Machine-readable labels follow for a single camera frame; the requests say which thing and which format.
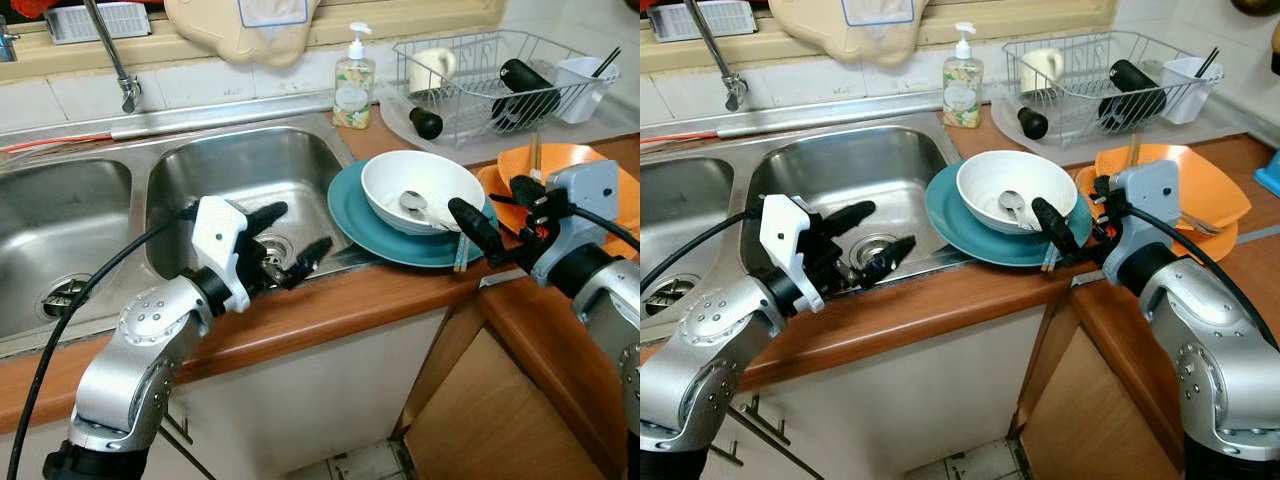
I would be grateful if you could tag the chrome kitchen faucet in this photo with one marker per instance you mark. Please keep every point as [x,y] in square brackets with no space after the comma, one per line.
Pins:
[735,90]
[128,90]

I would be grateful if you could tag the cream ceramic mug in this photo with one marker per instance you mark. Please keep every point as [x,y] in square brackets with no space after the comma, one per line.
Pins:
[1045,68]
[435,68]

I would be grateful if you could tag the small black round cap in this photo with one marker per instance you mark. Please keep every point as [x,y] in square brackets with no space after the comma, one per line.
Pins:
[426,123]
[1033,123]

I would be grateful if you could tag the blue plastic object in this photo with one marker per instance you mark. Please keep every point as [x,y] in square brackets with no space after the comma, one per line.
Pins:
[1270,175]

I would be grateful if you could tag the orange plate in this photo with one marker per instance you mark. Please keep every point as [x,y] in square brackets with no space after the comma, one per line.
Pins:
[490,185]
[1200,245]

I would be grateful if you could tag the small chrome tap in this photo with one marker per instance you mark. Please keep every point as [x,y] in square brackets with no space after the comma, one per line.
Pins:
[6,40]

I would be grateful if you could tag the clear soap pump bottle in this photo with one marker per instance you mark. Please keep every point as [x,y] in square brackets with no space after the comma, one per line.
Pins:
[353,95]
[962,95]

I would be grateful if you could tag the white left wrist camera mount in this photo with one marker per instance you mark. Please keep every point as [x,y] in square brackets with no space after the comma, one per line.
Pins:
[215,235]
[782,232]

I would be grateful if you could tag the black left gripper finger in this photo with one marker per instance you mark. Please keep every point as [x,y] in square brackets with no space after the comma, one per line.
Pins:
[850,216]
[268,216]
[308,258]
[888,258]

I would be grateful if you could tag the white ribbed plastic box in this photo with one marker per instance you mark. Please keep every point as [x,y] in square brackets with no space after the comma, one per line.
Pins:
[100,22]
[700,20]

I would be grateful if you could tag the white ceramic bowl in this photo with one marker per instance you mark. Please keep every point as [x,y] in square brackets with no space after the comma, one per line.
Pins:
[430,170]
[1030,170]

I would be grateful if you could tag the wooden window sill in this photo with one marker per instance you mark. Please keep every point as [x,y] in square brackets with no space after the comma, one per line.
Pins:
[60,58]
[700,55]

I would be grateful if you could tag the black tumbler bottle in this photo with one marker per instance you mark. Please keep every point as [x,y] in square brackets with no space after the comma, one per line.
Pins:
[1135,85]
[525,85]

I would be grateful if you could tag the teal plate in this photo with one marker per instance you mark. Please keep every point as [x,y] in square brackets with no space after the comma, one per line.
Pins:
[945,215]
[350,215]

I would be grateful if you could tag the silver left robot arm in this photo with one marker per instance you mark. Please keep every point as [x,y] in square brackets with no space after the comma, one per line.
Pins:
[130,360]
[690,370]

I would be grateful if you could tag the dark round object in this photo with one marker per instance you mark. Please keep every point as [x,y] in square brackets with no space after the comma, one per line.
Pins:
[1258,6]

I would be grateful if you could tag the wooden cabinet door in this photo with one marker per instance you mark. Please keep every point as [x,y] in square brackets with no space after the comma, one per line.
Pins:
[1090,420]
[490,420]

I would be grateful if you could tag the metal spoon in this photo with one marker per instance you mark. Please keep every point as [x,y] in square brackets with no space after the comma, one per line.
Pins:
[1010,202]
[412,203]

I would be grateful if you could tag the orange bowl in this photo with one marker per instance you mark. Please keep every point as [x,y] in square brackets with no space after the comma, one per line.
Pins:
[575,153]
[1210,185]

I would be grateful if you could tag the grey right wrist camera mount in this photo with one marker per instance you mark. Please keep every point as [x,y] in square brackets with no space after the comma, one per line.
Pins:
[585,200]
[1145,205]

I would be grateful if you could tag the white cabinet door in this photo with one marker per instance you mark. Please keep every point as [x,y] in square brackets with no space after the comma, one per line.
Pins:
[330,390]
[900,390]

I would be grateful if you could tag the black chopstick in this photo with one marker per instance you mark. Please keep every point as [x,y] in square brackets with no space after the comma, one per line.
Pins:
[1207,62]
[606,62]

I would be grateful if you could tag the white plastic utensil holder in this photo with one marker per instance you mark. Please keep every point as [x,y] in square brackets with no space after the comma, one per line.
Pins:
[580,95]
[1188,95]

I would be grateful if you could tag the stainless steel double sink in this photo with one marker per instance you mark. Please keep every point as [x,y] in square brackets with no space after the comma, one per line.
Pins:
[850,160]
[250,170]

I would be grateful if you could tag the clear plastic drain tray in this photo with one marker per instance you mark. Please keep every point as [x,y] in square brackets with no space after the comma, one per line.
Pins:
[590,135]
[1200,135]

